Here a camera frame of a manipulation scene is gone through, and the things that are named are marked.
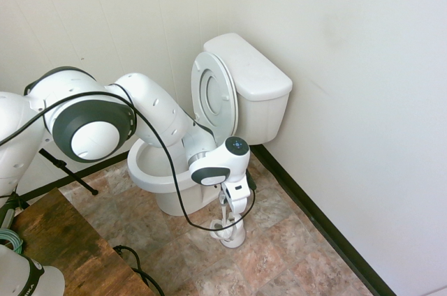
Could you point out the white toilet brush holder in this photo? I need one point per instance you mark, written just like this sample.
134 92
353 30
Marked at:
237 240

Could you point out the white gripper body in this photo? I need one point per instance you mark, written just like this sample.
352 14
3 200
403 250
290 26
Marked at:
239 194

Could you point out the white toilet tank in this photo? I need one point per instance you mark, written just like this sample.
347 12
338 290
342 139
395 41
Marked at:
262 118

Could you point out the brown wooden table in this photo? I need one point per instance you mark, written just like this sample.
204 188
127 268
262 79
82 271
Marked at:
70 240

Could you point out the black baseboard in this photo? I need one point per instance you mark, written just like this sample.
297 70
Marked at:
101 164
313 212

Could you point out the white toilet tank cover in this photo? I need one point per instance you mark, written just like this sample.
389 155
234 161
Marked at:
251 65

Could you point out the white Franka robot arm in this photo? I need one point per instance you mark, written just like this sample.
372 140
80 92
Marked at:
146 107

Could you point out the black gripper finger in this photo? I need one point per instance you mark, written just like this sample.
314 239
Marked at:
222 199
231 215

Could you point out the white toilet seat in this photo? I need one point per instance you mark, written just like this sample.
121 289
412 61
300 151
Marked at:
196 83

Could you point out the black camera tripod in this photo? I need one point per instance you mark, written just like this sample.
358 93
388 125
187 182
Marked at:
61 164

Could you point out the white toilet lid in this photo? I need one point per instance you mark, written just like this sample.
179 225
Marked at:
216 93

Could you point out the white toilet brush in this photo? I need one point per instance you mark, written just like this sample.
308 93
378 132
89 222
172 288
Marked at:
223 215

